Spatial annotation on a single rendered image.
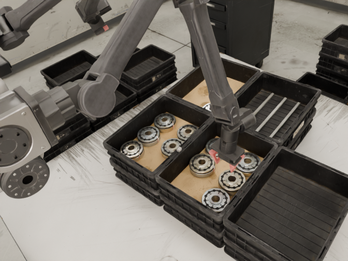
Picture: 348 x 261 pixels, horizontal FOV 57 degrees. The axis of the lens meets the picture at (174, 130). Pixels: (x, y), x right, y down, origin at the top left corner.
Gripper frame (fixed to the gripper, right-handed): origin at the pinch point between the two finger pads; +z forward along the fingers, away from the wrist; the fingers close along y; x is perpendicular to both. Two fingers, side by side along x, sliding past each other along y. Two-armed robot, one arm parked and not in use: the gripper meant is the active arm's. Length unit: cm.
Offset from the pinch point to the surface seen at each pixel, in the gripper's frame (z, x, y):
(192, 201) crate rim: 3.4, 17.7, 0.9
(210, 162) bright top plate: 9.1, -4.5, 9.1
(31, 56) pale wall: 99, -69, 303
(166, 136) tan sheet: 13.7, -7.9, 36.1
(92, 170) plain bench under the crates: 30, 20, 59
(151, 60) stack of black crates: 48, -91, 128
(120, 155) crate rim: 5.6, 17.9, 36.9
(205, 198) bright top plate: 9.9, 10.1, 0.7
